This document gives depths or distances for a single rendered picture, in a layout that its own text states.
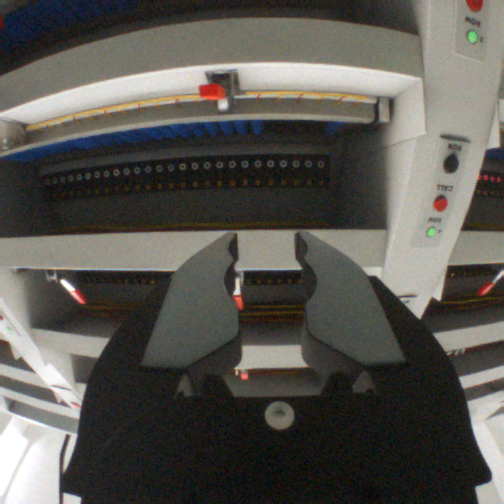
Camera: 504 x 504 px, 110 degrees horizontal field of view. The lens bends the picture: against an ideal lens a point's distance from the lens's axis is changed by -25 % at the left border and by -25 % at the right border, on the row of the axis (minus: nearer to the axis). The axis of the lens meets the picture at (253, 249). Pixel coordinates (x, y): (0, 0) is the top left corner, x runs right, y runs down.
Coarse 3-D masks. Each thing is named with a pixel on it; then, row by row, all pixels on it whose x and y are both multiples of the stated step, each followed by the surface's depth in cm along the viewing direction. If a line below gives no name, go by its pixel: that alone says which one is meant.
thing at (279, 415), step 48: (336, 384) 5; (144, 432) 4; (192, 432) 4; (240, 432) 4; (288, 432) 4; (336, 432) 4; (384, 432) 4; (432, 432) 4; (96, 480) 3; (144, 480) 3; (192, 480) 3; (240, 480) 3; (288, 480) 3; (336, 480) 3; (384, 480) 3; (432, 480) 3
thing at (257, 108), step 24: (192, 96) 20; (360, 96) 20; (72, 120) 22; (96, 120) 23; (120, 120) 23; (144, 120) 23; (168, 120) 23; (192, 120) 23; (216, 120) 24; (336, 120) 24; (360, 120) 23; (0, 144) 23; (48, 144) 25
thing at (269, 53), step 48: (96, 48) 16; (144, 48) 16; (192, 48) 16; (240, 48) 16; (288, 48) 16; (336, 48) 16; (384, 48) 16; (0, 96) 17; (48, 96) 17; (96, 96) 19; (144, 96) 21; (384, 96) 21; (240, 144) 36; (288, 144) 36; (384, 144) 24
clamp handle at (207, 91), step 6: (204, 84) 13; (210, 84) 13; (216, 84) 13; (204, 90) 13; (210, 90) 13; (216, 90) 13; (222, 90) 15; (204, 96) 13; (210, 96) 13; (216, 96) 13; (222, 96) 15; (228, 96) 19; (222, 102) 19; (222, 108) 19
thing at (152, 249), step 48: (0, 240) 27; (48, 240) 26; (96, 240) 26; (144, 240) 26; (192, 240) 26; (240, 240) 26; (288, 240) 26; (336, 240) 26; (384, 240) 26; (0, 288) 31
